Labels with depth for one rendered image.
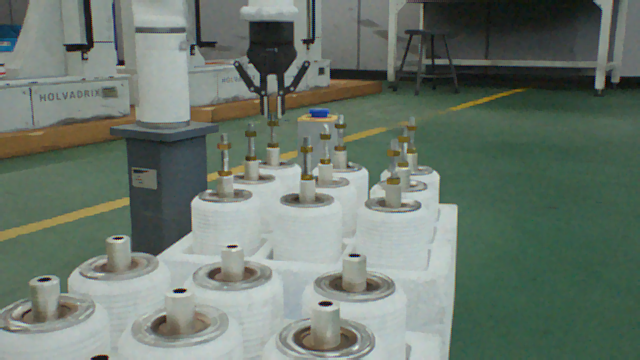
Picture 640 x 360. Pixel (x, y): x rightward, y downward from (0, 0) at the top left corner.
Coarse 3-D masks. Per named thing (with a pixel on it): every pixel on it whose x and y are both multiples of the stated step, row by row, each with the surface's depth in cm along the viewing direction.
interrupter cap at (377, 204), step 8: (368, 200) 96; (376, 200) 96; (384, 200) 97; (408, 200) 97; (416, 200) 96; (368, 208) 93; (376, 208) 92; (384, 208) 92; (392, 208) 92; (400, 208) 92; (408, 208) 92; (416, 208) 92
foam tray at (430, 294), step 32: (448, 224) 112; (160, 256) 96; (192, 256) 96; (256, 256) 96; (448, 256) 97; (288, 288) 92; (416, 288) 88; (448, 288) 93; (416, 320) 89; (448, 320) 100; (448, 352) 107
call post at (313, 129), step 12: (300, 120) 134; (336, 120) 136; (300, 132) 135; (312, 132) 134; (336, 132) 136; (300, 144) 135; (312, 144) 134; (336, 144) 137; (300, 156) 135; (312, 156) 135; (300, 168) 136; (312, 168) 135
